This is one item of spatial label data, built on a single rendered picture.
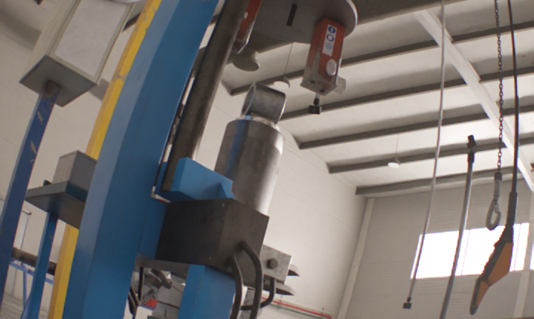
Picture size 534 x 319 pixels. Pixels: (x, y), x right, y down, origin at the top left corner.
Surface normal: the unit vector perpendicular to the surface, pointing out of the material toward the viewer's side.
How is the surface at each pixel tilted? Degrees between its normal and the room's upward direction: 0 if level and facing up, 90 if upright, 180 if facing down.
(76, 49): 90
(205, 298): 90
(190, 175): 90
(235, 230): 90
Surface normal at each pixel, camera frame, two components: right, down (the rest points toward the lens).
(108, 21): 0.67, -0.11
